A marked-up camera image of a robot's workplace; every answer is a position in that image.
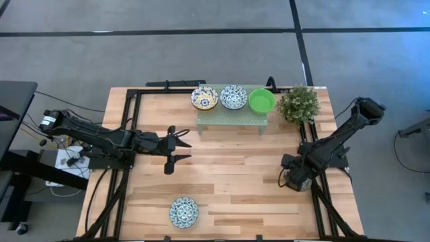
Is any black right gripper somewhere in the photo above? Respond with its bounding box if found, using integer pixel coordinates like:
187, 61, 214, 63
280, 153, 315, 193

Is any thick black cable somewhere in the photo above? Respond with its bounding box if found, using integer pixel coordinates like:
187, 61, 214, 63
83, 167, 111, 233

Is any green perforated metal shelf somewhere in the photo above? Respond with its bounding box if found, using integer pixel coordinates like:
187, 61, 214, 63
196, 83, 269, 136

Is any white power strip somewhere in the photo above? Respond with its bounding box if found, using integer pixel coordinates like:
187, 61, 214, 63
54, 145, 91, 179

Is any green plastic mini bowl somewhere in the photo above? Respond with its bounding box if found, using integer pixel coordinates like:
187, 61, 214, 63
248, 87, 277, 115

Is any black desk leg frame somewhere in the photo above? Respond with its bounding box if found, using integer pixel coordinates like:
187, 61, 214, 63
0, 149, 89, 233

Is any long thin black cable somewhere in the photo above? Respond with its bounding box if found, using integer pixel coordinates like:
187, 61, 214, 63
34, 89, 106, 113

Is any black aluminium table frame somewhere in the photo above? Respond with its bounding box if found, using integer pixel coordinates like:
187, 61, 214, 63
77, 86, 366, 242

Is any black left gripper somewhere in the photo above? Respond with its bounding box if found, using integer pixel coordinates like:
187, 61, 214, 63
134, 125, 193, 175

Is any grey chair base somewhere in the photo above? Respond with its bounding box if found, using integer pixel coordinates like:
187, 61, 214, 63
397, 109, 430, 154

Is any blue floral mini bowl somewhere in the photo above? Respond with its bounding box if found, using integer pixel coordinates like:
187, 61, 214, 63
169, 196, 200, 230
220, 84, 249, 111

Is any yellow cable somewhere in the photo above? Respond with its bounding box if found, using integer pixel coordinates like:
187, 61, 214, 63
19, 126, 70, 149

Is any black floor cable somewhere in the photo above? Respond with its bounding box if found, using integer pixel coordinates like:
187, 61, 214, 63
393, 131, 430, 175

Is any small potted green plant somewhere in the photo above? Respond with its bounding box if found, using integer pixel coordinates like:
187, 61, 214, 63
276, 84, 320, 128

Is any white cable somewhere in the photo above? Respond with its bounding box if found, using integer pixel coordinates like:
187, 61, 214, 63
49, 186, 83, 198

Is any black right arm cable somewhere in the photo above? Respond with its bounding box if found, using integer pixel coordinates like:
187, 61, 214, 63
277, 167, 290, 189

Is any black flat bar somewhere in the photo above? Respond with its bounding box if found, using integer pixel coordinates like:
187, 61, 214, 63
145, 79, 207, 88

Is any dark grey desk top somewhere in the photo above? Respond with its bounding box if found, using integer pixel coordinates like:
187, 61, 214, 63
0, 80, 38, 162

